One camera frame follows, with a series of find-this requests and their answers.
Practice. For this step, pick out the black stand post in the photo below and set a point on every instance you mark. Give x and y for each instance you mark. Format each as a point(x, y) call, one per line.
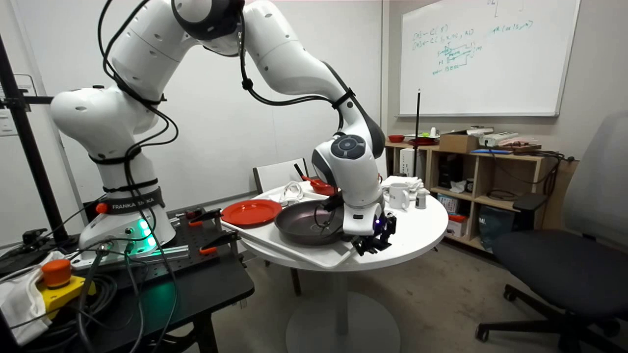
point(27, 149)

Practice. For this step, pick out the small red bowl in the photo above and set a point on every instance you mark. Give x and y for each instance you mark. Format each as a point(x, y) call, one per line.
point(398, 137)

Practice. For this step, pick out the white plastic tray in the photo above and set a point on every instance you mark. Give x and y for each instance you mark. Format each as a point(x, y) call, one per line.
point(315, 255)

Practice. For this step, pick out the thin black pole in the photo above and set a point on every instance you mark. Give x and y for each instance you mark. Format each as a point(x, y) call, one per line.
point(419, 129)

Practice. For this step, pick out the dark teal bucket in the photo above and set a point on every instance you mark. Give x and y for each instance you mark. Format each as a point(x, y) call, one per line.
point(494, 226)

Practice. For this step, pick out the black workbench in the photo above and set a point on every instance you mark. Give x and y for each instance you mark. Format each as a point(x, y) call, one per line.
point(198, 286)

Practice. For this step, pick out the clear glass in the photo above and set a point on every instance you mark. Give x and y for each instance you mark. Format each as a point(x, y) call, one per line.
point(294, 190)

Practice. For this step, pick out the dark red dish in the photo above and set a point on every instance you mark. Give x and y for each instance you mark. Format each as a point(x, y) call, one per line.
point(425, 141)

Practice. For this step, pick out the red white container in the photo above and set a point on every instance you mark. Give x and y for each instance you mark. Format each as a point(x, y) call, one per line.
point(459, 224)

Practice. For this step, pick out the white rag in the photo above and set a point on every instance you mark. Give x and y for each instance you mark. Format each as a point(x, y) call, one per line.
point(21, 306)

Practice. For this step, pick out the white cloth napkins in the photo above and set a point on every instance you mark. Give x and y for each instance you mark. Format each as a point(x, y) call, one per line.
point(410, 182)

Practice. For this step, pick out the red plate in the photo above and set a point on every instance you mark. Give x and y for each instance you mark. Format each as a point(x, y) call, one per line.
point(251, 212)

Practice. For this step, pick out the stack of books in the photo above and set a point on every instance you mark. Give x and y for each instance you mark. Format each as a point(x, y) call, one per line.
point(498, 137)

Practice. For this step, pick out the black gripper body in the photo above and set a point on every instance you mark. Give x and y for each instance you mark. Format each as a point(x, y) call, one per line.
point(384, 227)

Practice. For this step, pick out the round white table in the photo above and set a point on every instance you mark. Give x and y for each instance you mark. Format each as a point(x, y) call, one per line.
point(419, 227)

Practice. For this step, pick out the red yellow emergency stop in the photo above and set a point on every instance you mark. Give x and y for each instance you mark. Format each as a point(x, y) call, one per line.
point(58, 277)

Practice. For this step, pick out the wooden shelf unit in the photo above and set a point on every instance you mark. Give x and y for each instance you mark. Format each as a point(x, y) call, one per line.
point(484, 177)

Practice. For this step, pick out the black orange bar clamp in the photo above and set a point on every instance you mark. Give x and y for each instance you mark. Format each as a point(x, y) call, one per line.
point(198, 216)
point(217, 245)

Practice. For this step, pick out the whiteboard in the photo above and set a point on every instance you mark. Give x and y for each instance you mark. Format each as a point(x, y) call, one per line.
point(484, 59)

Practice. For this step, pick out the white panel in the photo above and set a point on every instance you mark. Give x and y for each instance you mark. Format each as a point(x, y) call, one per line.
point(278, 175)

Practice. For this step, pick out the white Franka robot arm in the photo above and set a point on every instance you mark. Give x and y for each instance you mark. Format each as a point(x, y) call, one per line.
point(151, 51)

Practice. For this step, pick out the cardboard box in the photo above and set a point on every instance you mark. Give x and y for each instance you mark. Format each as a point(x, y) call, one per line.
point(459, 141)

